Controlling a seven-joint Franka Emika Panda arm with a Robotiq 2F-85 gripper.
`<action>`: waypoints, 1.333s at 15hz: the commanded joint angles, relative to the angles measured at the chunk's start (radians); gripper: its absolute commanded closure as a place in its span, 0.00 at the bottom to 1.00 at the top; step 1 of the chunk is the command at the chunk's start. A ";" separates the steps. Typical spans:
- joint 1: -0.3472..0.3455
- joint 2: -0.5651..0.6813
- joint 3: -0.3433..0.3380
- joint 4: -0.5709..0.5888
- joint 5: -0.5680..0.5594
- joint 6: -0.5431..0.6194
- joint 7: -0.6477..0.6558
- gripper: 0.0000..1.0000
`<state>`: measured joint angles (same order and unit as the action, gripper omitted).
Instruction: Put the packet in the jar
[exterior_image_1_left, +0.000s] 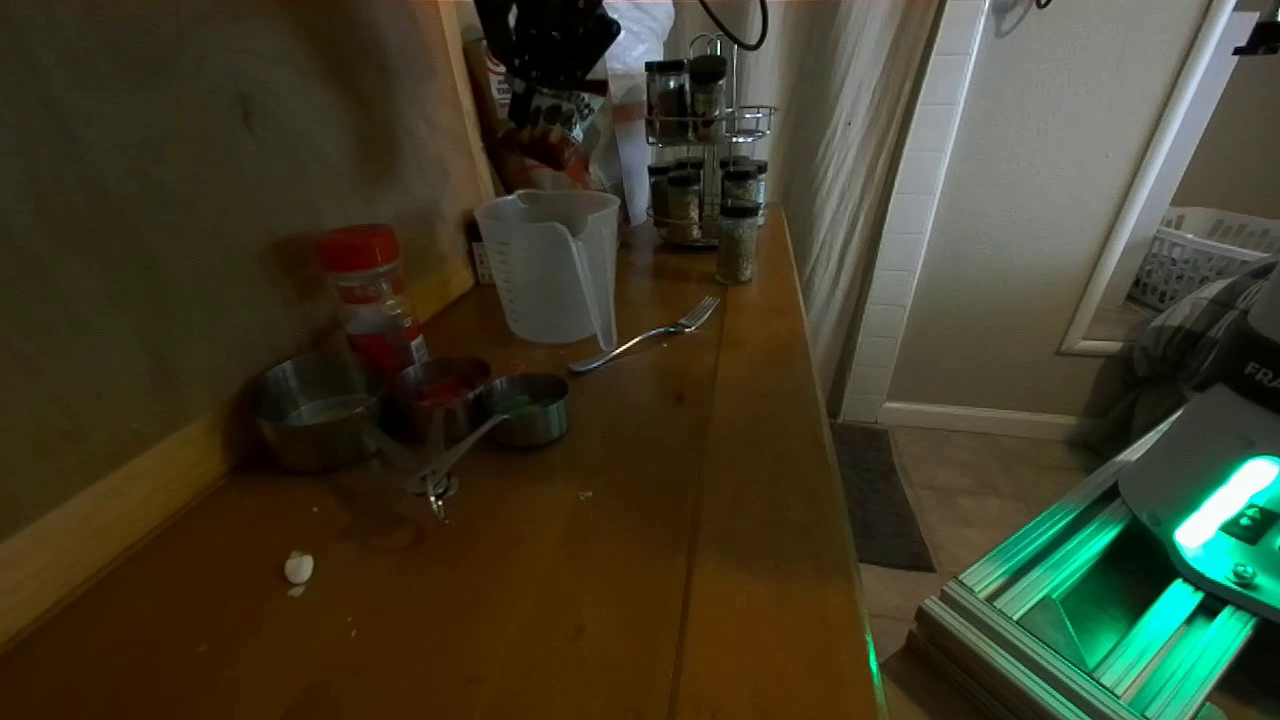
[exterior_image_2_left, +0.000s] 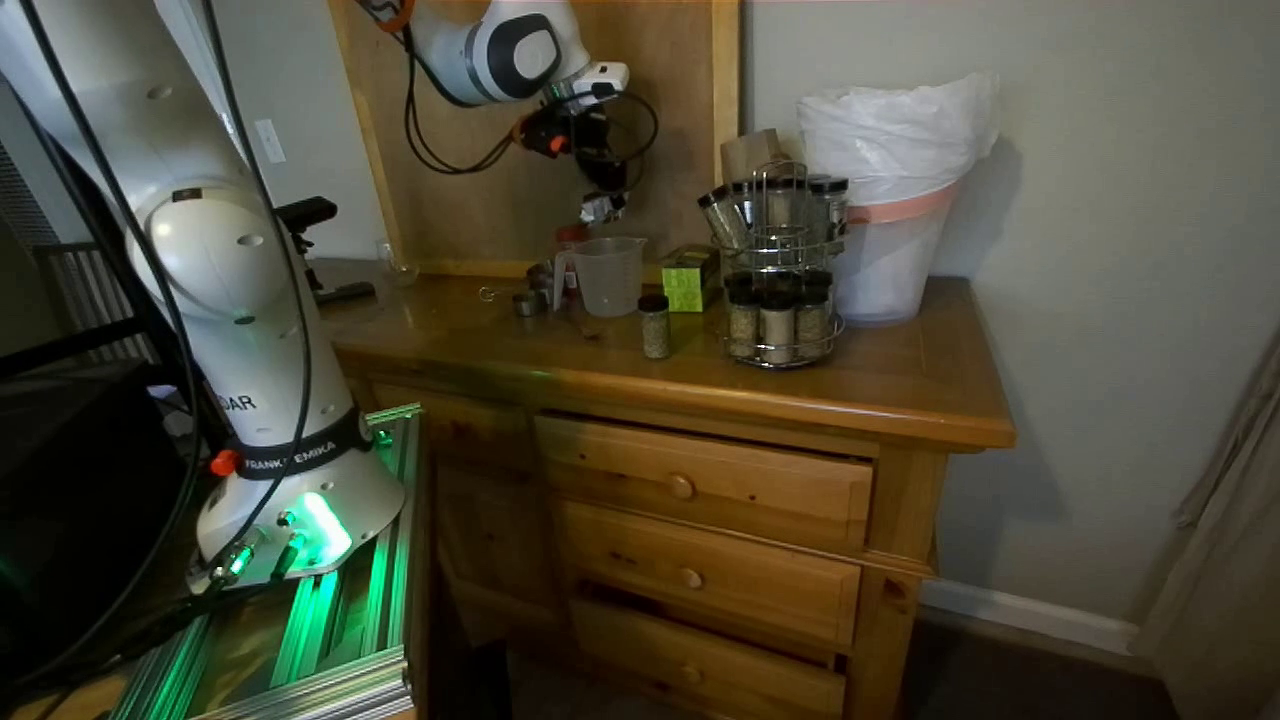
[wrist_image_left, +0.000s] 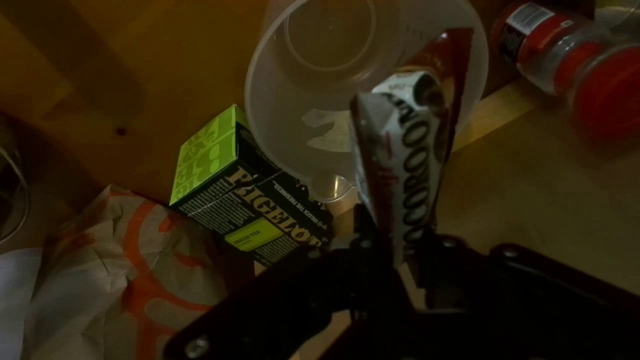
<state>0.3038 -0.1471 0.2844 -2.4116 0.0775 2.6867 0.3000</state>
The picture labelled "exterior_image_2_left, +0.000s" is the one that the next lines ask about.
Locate white baseboard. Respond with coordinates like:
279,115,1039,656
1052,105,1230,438
917,570,1154,673

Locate wide wooden drawer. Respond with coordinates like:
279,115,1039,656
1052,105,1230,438
554,494,868,652
532,410,880,557
569,597,851,720

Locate clear plastic measuring jug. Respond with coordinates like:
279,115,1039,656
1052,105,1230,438
550,232,652,325

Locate white light switch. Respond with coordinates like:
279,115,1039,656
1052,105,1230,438
253,115,290,167

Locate wooden back panel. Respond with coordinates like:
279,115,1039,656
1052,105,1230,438
324,0,748,279

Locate round spice rack with jars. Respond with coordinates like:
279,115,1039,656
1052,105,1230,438
695,167,851,374

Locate beige curtain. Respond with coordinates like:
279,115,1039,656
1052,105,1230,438
1134,333,1280,720

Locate bin with white bag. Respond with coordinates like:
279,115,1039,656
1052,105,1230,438
797,72,999,326

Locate green packet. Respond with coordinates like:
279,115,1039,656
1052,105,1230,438
658,253,715,320

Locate black camera on stand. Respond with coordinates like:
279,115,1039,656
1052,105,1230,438
273,190,379,307

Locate small steel measuring cup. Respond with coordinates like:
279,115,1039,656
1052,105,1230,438
510,273,561,325

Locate red capped spice bottle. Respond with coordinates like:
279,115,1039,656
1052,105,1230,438
550,221,592,267

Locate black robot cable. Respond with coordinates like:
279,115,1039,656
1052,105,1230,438
356,0,534,181

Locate spice jar with black cap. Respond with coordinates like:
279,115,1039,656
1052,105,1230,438
634,286,677,362

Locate wooden dresser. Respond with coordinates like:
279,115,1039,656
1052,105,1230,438
314,254,1019,720

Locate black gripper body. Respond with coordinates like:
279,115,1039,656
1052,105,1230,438
534,91,641,201

